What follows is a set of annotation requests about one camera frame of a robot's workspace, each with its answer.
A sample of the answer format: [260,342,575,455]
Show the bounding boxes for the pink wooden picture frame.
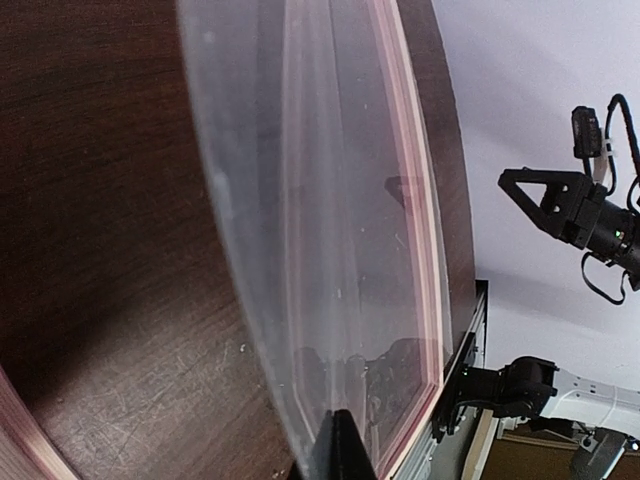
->
[0,0,446,480]

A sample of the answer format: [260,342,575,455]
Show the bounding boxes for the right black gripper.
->
[498,168,639,260]

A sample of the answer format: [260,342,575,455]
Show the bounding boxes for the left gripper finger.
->
[294,409,377,480]

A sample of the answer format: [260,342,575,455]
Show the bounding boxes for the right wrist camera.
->
[571,106,602,160]

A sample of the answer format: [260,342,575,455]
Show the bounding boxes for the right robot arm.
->
[453,168,639,479]

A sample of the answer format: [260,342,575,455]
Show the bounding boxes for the front aluminium rail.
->
[391,280,489,479]

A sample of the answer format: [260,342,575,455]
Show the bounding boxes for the clear acrylic sheet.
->
[178,1,452,479]

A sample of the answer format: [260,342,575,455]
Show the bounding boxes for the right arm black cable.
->
[579,92,640,306]

